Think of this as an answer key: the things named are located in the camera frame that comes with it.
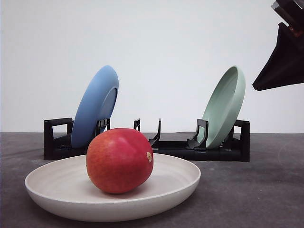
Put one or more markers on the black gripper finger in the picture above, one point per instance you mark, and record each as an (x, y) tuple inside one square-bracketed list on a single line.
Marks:
[(286, 65)]

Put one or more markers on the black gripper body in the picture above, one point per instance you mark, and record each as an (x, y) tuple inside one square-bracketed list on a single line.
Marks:
[(291, 13)]

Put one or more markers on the red pomegranate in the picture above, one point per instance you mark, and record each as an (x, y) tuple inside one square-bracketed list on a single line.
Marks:
[(119, 160)]

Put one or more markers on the white plate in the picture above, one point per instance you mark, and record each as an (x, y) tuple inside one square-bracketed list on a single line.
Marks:
[(65, 189)]

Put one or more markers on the green plate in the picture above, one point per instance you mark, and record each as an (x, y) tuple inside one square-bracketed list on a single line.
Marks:
[(223, 106)]

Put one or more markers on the blue plate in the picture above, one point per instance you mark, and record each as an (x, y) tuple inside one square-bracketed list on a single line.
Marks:
[(96, 102)]

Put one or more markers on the black dish rack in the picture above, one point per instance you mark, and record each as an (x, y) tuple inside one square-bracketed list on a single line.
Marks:
[(236, 149)]

